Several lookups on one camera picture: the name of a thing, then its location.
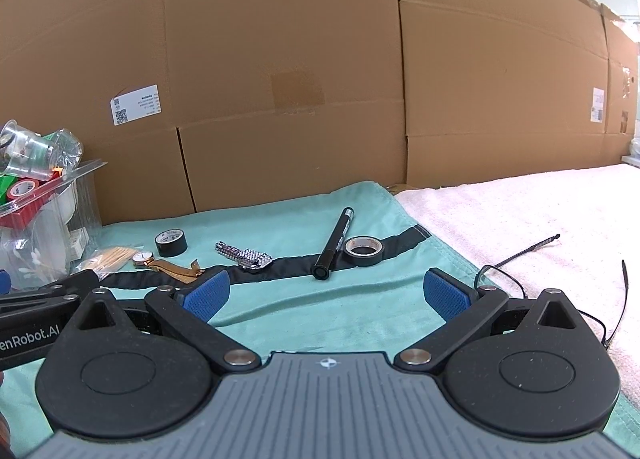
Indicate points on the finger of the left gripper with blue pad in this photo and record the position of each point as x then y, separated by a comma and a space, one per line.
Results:
5, 282

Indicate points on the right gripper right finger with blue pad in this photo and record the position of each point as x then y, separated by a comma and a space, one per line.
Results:
468, 314

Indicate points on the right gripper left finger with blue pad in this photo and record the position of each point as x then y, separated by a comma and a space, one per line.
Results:
184, 314

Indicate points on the black tape roll brown core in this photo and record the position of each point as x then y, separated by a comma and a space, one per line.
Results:
363, 251

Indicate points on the black permanent marker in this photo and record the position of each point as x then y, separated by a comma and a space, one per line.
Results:
322, 267

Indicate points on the gold mesh band watch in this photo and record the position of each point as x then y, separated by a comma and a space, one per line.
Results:
146, 259

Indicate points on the clear plastic storage bin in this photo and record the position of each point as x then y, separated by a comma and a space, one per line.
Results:
63, 232

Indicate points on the black tape roll white core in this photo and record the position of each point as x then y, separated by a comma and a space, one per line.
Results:
171, 242

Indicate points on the bag of wooden sticks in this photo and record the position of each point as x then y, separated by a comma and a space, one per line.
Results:
107, 261

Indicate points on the red tape roll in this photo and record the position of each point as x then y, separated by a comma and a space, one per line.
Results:
21, 188

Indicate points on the green box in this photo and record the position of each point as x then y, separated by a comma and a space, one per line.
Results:
6, 181

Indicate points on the teal cloth with black stripe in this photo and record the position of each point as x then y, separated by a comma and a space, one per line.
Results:
377, 307

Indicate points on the clear plastic cup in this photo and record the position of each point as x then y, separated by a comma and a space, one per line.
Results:
25, 154

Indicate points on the pink white towel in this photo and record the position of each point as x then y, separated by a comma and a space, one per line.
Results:
577, 230

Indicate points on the white shipping label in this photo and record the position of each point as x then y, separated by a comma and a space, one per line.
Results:
135, 105

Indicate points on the large brown cardboard box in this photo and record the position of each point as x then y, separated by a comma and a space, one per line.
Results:
264, 100

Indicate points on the white label far right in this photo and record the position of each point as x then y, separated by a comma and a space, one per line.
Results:
597, 105

